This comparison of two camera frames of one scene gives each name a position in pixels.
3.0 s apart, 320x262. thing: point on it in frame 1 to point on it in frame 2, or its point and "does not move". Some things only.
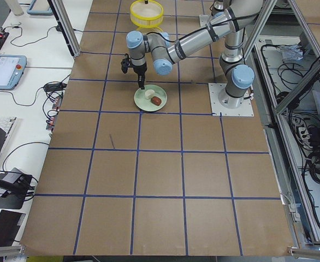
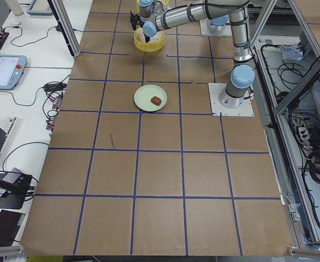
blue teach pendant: x=6 y=72 does not move
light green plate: x=144 y=103 does not move
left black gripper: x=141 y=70 to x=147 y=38
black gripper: x=125 y=63 to x=135 y=19
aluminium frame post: x=65 y=22 does not move
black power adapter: x=54 y=87 does not move
